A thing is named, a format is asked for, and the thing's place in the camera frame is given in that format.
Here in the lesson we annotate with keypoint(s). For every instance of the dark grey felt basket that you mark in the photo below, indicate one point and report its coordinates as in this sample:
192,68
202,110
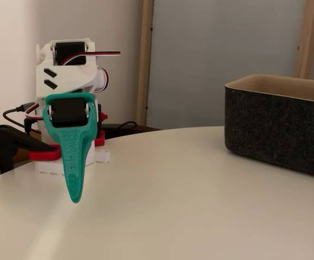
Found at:
276,130

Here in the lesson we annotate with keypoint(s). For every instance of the grey panel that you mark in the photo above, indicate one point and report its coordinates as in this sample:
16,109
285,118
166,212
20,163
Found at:
222,54

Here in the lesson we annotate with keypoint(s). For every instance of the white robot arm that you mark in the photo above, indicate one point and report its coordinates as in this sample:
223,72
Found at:
67,73

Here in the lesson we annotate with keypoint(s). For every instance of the white studded base plate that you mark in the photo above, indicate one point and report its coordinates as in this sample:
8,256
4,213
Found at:
46,168

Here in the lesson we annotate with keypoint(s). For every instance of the black clamp red pad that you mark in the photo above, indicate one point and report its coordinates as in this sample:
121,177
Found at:
2,140

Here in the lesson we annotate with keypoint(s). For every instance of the light wooden post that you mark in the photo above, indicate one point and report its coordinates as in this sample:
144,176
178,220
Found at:
144,67
307,40

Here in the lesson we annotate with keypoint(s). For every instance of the black clamp red trigger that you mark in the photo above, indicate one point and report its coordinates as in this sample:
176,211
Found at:
100,139

